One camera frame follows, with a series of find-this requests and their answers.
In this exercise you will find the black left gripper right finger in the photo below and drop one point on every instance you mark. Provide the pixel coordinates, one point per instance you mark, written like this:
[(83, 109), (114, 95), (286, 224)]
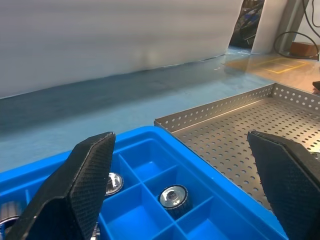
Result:
[(287, 187)]

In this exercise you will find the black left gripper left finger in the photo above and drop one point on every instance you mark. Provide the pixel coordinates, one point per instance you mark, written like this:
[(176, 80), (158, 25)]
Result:
[(75, 187)]

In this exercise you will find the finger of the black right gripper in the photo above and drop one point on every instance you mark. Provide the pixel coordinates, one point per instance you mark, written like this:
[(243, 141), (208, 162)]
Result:
[(317, 87)]

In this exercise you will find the nut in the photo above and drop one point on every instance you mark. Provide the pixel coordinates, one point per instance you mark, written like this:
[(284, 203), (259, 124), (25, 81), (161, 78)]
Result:
[(113, 182), (8, 210), (97, 233), (173, 197)]

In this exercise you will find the blue compartment tray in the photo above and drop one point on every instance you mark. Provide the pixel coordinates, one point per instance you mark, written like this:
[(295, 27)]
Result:
[(150, 162)]

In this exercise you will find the brown wooden block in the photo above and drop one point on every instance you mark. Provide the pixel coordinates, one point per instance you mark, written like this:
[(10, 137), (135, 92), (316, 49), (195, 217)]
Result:
[(303, 48)]

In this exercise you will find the white upright panel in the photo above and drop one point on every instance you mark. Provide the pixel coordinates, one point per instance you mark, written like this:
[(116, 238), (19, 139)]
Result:
[(266, 25)]

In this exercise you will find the perforated metal tray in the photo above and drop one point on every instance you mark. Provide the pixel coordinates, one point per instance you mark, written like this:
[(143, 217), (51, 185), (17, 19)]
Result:
[(225, 125)]

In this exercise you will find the white foam backdrop board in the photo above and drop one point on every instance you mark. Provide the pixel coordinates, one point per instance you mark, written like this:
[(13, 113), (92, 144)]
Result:
[(100, 37)]

